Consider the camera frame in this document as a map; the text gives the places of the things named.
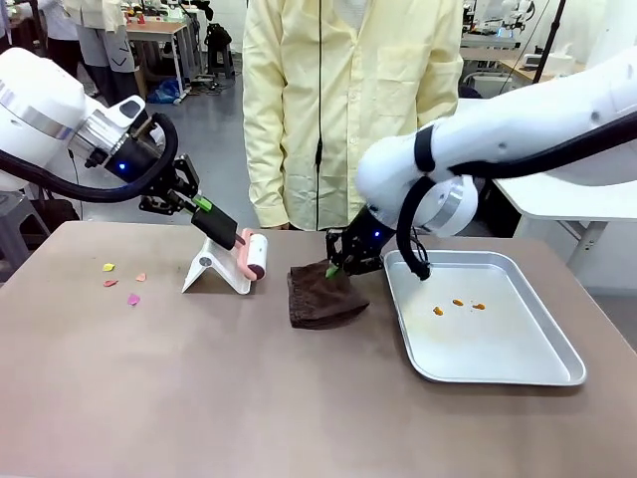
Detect black stool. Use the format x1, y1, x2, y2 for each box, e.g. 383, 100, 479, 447
206, 23, 236, 81

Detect pink white lint roller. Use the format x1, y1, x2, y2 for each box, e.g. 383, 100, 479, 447
191, 206, 269, 281

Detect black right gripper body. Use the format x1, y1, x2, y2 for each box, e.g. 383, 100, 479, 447
342, 206, 394, 258

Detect brown towel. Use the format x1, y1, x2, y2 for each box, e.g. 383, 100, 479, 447
289, 261, 371, 331

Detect white side table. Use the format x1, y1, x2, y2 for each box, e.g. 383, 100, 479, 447
490, 168, 637, 273

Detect black tripod pole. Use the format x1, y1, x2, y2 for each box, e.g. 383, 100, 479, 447
532, 0, 569, 85

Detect thin black hanging cable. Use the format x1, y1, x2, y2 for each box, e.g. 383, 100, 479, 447
314, 0, 324, 231

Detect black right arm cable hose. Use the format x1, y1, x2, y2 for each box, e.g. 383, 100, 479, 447
395, 112, 637, 282

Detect black bag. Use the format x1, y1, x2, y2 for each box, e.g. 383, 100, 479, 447
29, 196, 82, 235

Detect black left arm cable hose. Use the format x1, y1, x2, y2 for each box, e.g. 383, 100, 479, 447
0, 113, 179, 203

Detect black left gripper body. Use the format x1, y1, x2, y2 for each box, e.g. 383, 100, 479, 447
106, 129, 175, 193

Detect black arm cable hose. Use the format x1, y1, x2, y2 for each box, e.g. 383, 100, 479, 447
0, 113, 179, 203
395, 112, 637, 282

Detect wooden top work table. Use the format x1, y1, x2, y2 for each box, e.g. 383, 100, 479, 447
124, 18, 201, 96

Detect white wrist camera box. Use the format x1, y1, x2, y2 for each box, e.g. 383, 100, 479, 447
106, 96, 146, 131

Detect person in yellow shirt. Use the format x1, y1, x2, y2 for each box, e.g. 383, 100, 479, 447
242, 0, 465, 233

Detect person in grey trousers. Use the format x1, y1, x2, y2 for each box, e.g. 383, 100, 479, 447
64, 0, 139, 109

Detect silver metal tray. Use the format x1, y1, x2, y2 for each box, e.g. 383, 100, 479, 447
382, 249, 587, 387

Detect white folding stand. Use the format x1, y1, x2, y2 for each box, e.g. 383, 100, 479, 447
181, 233, 255, 296

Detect blue plastic bag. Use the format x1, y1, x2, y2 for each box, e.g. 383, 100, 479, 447
147, 78, 181, 106

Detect wooden desk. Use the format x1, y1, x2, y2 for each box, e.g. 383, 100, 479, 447
497, 49, 591, 96

